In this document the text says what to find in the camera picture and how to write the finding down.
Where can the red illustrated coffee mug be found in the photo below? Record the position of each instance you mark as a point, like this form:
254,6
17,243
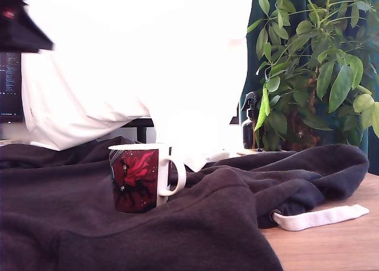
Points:
134,179

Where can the monitor showing code text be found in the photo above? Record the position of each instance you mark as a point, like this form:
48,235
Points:
10,84

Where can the white draped cloth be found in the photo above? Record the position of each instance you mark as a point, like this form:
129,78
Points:
133,75

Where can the black spray bottle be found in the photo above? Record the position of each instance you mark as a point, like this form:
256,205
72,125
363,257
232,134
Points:
248,132

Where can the dark hooded sweatshirt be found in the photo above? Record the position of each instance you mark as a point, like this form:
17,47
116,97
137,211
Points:
192,223

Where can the green leafy houseplant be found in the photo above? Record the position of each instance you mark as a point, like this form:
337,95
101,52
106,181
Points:
319,75

